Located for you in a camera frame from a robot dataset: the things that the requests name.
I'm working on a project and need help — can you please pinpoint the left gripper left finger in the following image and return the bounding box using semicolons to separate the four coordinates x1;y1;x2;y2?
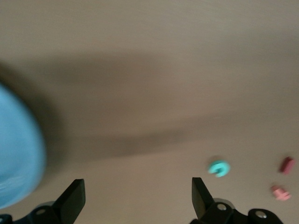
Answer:
13;178;86;224

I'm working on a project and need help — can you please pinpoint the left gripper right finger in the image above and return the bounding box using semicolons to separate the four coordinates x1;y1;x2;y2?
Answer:
190;177;234;224

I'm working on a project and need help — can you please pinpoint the teal foam letter c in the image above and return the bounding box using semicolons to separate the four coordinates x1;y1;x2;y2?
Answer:
207;158;231;178

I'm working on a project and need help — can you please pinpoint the blue plate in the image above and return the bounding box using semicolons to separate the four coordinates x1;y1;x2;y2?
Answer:
0;81;47;210

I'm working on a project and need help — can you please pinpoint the pink foam letter t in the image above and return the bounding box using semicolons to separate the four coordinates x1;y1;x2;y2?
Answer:
271;185;292;201

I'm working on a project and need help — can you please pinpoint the dark red foam letter i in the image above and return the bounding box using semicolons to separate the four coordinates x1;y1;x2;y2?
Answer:
279;156;296;175

